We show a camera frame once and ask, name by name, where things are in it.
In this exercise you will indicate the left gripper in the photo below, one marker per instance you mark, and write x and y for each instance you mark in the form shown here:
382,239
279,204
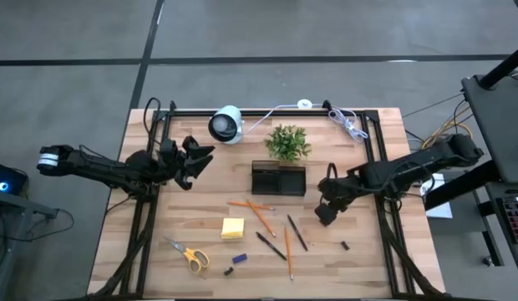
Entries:
181,171

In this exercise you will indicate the black pole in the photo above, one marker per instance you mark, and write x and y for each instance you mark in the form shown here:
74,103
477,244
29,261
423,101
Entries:
503,66

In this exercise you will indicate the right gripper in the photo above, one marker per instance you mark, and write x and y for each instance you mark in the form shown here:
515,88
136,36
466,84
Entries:
336,190

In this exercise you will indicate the backlit black keyboard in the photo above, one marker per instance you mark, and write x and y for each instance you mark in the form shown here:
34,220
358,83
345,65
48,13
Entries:
516,217

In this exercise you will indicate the black mesh desk organizer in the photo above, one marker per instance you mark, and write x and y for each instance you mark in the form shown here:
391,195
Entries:
284,184

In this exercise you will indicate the black pen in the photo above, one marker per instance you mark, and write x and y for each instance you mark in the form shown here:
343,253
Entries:
270,246
297,233

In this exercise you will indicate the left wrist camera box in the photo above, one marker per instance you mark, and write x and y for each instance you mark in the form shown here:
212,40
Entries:
168,152

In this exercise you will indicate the black diagonal support bar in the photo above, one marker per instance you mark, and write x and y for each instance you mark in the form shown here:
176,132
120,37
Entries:
459,186

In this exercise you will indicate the white paper sheet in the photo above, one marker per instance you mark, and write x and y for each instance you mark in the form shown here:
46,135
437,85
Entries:
440,211

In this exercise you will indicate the yellow sticky note pad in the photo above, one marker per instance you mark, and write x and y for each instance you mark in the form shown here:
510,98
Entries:
232,228

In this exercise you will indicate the black computer with blue light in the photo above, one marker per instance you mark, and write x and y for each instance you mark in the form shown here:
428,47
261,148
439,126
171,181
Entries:
8,180

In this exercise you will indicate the small green potted plant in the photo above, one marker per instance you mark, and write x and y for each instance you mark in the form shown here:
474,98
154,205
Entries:
288,142

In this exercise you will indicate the blue eraser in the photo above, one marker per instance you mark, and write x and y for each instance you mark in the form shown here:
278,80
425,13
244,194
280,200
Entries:
240,258

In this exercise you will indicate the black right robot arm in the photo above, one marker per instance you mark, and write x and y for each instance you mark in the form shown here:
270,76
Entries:
409,171

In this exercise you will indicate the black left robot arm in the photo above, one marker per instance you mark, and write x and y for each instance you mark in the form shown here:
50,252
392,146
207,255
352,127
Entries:
96,167

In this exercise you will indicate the orange pencil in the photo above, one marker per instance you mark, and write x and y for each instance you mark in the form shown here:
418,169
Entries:
288,251
242,204
263,220

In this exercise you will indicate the black aluminium table frame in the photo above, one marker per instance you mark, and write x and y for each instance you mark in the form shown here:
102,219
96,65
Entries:
192,113

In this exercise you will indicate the black equipment cart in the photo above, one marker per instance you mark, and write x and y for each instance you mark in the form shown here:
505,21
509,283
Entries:
501,125

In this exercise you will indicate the grey side desk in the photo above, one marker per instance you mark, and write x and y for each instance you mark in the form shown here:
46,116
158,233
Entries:
12,200

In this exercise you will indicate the grey caster wheel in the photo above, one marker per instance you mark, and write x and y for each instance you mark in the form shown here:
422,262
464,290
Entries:
487,261

